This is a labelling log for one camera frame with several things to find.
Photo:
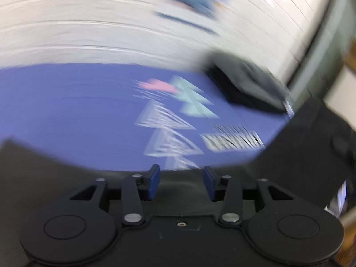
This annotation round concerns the grey green door frame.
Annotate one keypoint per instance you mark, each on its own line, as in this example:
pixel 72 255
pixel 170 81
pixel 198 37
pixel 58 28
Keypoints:
pixel 325 47

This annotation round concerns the dark grey pants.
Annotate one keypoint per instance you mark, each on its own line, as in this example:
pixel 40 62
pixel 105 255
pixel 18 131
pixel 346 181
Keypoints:
pixel 306 150

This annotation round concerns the blue printed bed sheet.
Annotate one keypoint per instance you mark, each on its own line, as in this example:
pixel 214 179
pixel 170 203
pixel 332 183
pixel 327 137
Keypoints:
pixel 69 111

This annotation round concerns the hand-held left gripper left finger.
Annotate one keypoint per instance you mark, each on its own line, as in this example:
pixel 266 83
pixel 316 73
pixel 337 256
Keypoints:
pixel 154 183

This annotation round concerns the black folded cloth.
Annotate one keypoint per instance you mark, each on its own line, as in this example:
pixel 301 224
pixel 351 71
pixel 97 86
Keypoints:
pixel 250 83

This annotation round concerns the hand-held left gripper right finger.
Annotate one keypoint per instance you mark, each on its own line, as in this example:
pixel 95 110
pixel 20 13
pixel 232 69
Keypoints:
pixel 209 183

